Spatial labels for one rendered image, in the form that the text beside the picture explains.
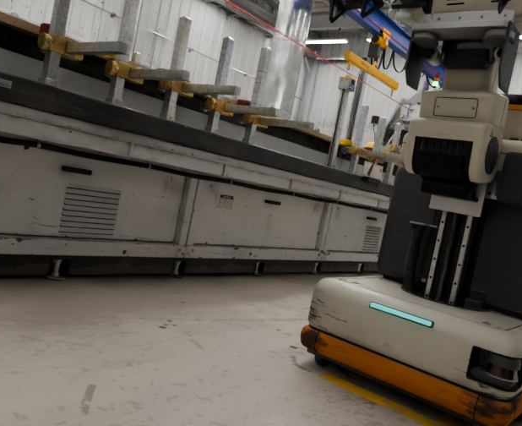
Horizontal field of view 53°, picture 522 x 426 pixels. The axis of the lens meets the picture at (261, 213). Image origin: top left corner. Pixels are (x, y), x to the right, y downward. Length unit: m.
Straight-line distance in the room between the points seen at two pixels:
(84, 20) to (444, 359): 9.51
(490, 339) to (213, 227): 1.65
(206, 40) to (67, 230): 10.19
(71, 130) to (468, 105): 1.26
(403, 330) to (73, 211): 1.35
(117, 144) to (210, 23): 10.40
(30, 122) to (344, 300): 1.12
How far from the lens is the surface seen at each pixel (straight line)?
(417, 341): 1.50
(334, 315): 1.61
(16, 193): 2.09
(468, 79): 1.63
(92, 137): 1.94
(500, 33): 1.51
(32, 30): 2.00
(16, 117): 1.81
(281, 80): 7.58
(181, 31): 2.16
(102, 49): 1.68
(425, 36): 1.58
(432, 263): 1.77
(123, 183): 2.32
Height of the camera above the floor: 0.52
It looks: 3 degrees down
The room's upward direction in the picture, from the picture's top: 11 degrees clockwise
